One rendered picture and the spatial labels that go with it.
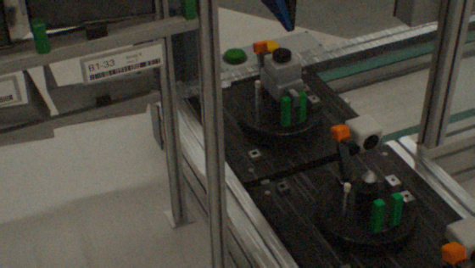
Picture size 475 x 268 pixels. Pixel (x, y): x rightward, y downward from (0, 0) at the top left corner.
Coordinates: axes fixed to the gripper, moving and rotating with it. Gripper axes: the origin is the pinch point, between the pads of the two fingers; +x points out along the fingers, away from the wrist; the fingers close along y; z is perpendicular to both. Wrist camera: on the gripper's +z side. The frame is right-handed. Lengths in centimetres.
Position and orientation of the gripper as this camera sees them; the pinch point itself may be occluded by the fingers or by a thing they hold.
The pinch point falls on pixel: (284, 8)
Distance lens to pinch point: 103.8
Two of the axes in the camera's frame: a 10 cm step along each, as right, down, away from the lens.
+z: 3.3, -0.5, -9.4
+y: 9.1, -2.6, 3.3
